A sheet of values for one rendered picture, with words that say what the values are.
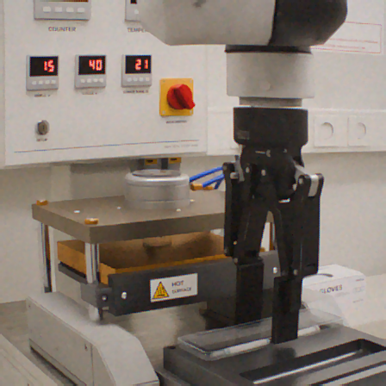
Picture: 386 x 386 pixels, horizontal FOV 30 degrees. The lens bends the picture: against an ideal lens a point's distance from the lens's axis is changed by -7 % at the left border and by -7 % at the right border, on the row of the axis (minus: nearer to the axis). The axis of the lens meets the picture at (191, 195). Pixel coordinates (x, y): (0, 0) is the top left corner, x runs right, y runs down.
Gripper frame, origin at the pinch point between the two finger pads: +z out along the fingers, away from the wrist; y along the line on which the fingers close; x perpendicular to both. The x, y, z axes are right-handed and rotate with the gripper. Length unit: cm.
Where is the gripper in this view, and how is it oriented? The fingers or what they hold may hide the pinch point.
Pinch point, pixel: (267, 305)
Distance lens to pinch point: 77.1
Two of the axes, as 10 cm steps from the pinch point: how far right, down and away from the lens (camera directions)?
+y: 5.4, 1.2, -8.3
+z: 0.0, 9.9, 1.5
